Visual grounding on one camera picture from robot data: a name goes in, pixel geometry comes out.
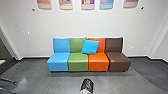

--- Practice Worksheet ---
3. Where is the black plastic trash bag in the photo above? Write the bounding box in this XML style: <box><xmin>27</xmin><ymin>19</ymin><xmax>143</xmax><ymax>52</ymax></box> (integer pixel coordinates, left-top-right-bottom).
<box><xmin>79</xmin><ymin>77</ymin><xmax>96</xmax><ymax>94</ymax></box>

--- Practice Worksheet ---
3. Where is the cyan square cushion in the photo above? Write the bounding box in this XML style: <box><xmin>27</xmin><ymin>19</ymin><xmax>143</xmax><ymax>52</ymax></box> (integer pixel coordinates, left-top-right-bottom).
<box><xmin>80</xmin><ymin>38</ymin><xmax>101</xmax><ymax>56</ymax></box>

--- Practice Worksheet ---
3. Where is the green sofa seat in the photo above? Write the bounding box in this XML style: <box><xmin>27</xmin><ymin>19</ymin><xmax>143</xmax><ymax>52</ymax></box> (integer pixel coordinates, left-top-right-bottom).
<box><xmin>67</xmin><ymin>37</ymin><xmax>90</xmax><ymax>73</ymax></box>

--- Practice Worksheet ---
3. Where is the orange sofa seat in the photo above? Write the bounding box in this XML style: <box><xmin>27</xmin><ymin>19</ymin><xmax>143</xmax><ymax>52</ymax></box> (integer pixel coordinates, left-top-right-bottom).
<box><xmin>87</xmin><ymin>37</ymin><xmax>111</xmax><ymax>73</ymax></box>

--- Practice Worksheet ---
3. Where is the blue sofa seat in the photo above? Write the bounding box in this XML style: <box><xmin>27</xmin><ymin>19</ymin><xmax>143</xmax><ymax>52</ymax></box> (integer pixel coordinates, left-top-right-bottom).
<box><xmin>46</xmin><ymin>37</ymin><xmax>72</xmax><ymax>73</ymax></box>

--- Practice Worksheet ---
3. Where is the brown sofa seat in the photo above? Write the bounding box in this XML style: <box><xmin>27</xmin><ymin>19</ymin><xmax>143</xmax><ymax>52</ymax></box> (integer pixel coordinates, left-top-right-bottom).
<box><xmin>105</xmin><ymin>36</ymin><xmax>132</xmax><ymax>73</ymax></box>

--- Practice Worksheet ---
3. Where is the tan pink wall poster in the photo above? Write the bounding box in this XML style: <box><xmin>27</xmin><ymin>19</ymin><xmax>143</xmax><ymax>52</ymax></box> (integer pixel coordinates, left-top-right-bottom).
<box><xmin>122</xmin><ymin>0</ymin><xmax>140</xmax><ymax>9</ymax></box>

